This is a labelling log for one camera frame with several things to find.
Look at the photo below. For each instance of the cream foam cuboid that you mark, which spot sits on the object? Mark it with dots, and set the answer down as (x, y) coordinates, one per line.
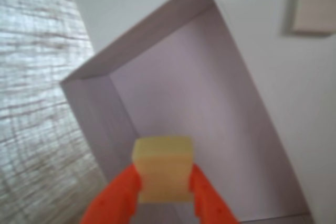
(315, 3)

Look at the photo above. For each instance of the yellow foam cuboid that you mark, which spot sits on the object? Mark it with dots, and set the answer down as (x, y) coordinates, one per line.
(162, 171)

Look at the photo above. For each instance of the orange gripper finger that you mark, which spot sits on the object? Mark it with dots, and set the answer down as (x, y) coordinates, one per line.
(210, 203)
(115, 197)

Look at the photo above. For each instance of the white cardboard box bin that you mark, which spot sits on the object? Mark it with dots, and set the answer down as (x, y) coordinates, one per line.
(197, 90)

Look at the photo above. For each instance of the beige woven curtain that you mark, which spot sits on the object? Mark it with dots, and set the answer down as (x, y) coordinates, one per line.
(31, 77)

